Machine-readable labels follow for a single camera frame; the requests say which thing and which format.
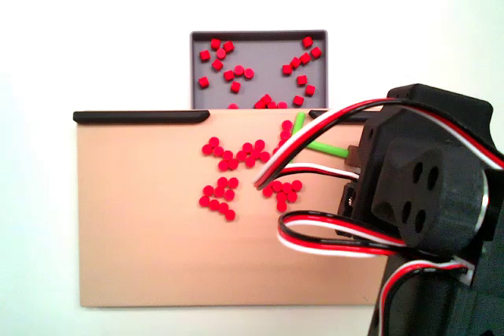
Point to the grey rectangular container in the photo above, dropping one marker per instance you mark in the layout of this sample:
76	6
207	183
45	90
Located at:
267	76

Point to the black edge rail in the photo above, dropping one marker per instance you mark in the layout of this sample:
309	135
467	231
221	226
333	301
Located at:
314	113
138	117

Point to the beige flat board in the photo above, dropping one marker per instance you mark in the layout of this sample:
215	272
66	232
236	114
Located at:
138	233

